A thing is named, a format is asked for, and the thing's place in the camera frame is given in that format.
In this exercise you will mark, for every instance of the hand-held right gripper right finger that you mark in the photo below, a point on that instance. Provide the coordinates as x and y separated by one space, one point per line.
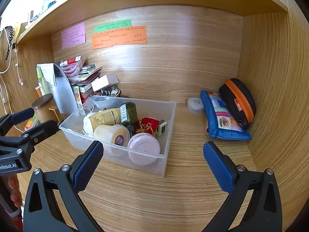
219 166

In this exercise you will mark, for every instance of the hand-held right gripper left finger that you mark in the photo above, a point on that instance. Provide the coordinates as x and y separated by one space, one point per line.
87 166

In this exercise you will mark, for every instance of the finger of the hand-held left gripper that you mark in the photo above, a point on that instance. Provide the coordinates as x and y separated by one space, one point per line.
21 114
45 128

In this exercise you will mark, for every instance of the cream yellow lotion bottle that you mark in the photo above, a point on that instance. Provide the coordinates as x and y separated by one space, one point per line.
106 118

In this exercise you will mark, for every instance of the lilac round jar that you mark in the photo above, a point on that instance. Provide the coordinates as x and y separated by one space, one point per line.
144 147

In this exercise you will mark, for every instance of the clear plastic storage box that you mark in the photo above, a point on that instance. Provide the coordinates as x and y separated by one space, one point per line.
170 125

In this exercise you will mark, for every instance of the dark green pump bottle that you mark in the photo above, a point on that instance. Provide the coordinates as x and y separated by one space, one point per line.
129 113

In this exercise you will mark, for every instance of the wooden desktop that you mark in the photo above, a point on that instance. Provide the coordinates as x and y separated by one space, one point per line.
193 186

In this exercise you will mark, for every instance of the person's left hand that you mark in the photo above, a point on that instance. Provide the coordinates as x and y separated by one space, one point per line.
13 186

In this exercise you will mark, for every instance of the orange white tube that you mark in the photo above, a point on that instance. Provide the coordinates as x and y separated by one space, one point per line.
30 123

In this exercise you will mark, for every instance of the brown mug with lid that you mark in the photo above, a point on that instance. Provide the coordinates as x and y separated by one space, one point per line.
44 111

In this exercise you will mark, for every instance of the small orange box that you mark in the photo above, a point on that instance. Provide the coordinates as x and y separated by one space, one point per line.
38 91

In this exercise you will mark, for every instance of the light green bottle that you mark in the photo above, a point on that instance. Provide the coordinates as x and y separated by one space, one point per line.
41 82

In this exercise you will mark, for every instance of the cream jar purple label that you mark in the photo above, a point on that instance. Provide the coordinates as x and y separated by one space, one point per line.
108 135

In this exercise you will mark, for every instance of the white fluffy puff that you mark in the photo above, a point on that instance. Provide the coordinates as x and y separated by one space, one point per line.
87 125

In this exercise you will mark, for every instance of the blue patchwork pouch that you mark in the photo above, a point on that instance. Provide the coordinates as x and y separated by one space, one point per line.
217 125

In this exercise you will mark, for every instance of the fruit printed card box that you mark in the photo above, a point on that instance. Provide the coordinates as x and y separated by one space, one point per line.
77 96

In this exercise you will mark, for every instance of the white bowl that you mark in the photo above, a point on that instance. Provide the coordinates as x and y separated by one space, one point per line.
101 102

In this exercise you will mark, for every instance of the stack of books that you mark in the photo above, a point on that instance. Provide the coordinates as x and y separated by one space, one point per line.
84 77

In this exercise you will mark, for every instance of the small clear round container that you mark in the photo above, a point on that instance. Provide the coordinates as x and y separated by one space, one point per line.
194 105

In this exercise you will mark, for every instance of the white rectangular box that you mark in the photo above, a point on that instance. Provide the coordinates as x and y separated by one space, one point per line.
102 83

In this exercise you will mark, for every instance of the black orange zip case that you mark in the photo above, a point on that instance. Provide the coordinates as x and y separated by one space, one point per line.
241 94

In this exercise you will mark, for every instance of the red cloth pouch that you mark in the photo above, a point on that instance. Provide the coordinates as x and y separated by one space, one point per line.
151 122

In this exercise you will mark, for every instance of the pink sticky note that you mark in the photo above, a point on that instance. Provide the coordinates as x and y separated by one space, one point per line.
73 35

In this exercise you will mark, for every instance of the orange sticky note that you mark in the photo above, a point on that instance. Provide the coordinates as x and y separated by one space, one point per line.
115 40

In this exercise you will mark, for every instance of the green sticky note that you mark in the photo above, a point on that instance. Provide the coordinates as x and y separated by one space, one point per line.
111 26

